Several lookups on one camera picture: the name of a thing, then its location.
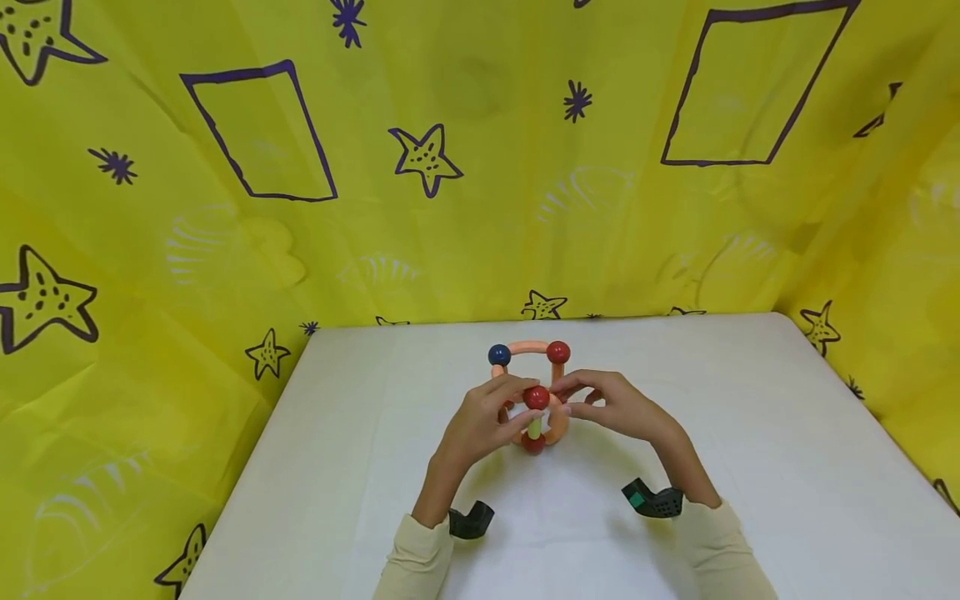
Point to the person's right fingers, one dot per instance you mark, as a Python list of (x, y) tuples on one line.
[(596, 397)]

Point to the yellow-green straight stick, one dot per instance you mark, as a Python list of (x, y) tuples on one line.
[(534, 428)]

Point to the person's right index finger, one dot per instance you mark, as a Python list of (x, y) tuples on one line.
[(577, 382)]

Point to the person's right hand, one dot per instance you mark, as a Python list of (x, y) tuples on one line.
[(630, 412)]

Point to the person's left fingers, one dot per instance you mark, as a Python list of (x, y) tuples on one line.
[(508, 407)]

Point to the person's left thumb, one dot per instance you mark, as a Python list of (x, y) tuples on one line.
[(521, 423)]

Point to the person's left forearm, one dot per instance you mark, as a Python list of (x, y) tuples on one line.
[(424, 533)]

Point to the person's left hand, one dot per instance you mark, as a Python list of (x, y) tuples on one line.
[(472, 429)]

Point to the orange curved stick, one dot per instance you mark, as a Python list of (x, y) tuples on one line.
[(529, 346), (559, 427)]

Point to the red ball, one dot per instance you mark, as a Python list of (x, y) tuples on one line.
[(558, 352), (533, 445), (536, 398)]

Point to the person's right thumb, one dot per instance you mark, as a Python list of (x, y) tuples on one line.
[(583, 412)]

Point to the person's right forearm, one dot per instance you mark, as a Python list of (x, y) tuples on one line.
[(705, 525)]

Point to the blue ball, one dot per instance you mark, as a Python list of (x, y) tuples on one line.
[(499, 355)]

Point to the person's left index finger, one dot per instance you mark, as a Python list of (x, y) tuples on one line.
[(514, 383)]

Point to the black wrist band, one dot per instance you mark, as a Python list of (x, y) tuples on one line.
[(471, 521), (656, 500)]

